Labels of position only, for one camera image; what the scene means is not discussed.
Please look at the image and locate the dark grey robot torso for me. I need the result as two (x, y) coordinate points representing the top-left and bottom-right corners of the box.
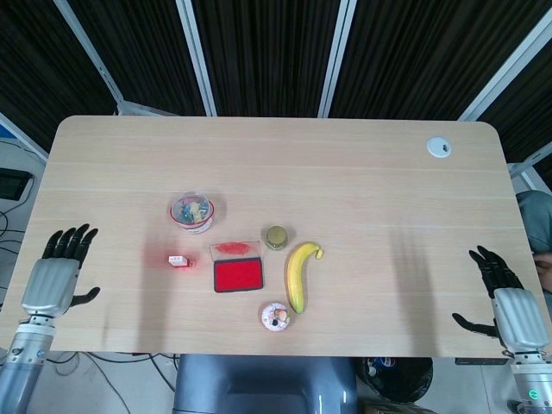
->
(172, 354), (359, 414)

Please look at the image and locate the pink strawberry donut toy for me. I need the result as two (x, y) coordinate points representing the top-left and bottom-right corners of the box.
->
(259, 301), (292, 332)

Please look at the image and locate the black trash bin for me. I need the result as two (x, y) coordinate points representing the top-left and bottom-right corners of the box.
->
(360, 356), (434, 406)

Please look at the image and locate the white blue partition frame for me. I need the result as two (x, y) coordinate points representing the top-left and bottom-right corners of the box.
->
(0, 110), (49, 164)

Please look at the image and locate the red ink pad clear lid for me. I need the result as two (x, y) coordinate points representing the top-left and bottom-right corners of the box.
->
(209, 241), (264, 294)

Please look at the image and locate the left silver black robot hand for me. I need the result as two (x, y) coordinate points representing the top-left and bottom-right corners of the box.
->
(20, 223), (101, 318)

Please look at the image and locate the yellow banana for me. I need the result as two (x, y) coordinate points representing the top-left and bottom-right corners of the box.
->
(287, 241), (325, 315)

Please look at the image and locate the white aluminium partition post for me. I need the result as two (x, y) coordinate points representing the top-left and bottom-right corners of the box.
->
(53, 0), (126, 114)
(317, 0), (358, 118)
(175, 0), (217, 116)
(457, 11), (552, 122)

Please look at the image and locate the person in grey clothing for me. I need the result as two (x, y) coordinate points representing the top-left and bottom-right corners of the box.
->
(515, 189), (552, 305)

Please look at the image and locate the black floor cable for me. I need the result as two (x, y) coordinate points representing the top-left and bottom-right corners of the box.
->
(55, 351), (173, 414)

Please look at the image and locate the black monitor box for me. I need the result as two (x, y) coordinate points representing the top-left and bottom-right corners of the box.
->
(0, 168), (34, 202)

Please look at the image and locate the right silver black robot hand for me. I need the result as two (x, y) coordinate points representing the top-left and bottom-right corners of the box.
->
(451, 244), (545, 353)

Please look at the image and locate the white aluminium partition frame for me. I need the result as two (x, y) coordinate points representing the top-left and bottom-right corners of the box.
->
(507, 146), (552, 195)

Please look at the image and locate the small green gold jar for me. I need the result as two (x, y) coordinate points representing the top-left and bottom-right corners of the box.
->
(263, 224), (289, 251)

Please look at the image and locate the white desk cable grommet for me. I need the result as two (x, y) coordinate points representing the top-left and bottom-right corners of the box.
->
(426, 136), (454, 159)

